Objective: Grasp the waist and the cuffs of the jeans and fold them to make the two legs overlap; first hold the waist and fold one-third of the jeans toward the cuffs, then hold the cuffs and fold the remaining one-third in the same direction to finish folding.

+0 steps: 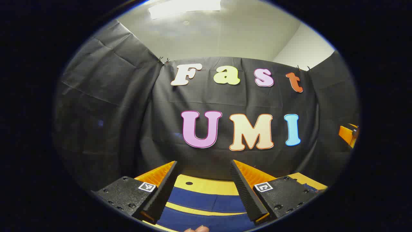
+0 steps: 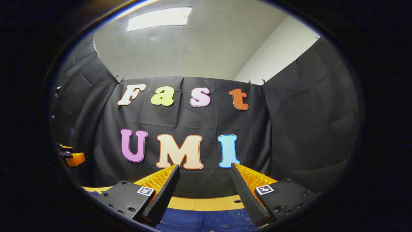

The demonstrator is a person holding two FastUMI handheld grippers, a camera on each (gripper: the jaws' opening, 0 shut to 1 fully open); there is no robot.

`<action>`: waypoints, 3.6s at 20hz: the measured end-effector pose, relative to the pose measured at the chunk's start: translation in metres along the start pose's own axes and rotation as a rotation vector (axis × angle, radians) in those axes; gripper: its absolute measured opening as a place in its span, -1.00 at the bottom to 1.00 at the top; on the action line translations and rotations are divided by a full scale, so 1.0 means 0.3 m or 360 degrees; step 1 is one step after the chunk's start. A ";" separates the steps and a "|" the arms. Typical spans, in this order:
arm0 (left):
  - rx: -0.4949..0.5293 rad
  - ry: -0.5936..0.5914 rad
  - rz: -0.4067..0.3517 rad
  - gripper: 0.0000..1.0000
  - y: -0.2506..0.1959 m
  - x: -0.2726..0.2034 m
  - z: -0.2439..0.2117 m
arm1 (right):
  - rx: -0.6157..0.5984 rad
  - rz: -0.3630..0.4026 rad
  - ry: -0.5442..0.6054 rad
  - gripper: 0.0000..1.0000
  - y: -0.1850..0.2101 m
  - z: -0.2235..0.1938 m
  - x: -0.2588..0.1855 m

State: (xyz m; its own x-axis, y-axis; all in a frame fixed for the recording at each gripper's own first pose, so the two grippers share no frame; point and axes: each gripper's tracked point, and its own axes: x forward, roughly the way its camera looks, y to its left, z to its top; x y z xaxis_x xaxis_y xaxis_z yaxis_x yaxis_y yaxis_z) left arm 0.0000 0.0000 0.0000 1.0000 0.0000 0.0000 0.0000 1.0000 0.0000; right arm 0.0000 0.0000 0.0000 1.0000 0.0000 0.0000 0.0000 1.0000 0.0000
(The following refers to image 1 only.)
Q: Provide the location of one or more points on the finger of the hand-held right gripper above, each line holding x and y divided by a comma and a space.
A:
347, 134

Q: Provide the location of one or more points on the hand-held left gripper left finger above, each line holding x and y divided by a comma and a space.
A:
164, 193

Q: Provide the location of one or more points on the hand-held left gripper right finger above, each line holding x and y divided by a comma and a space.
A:
244, 193

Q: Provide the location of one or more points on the blue jeans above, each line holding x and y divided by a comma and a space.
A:
206, 201

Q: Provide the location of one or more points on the black backdrop cloth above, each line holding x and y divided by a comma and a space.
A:
128, 112

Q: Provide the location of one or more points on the ceiling light panel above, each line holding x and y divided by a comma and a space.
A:
183, 7

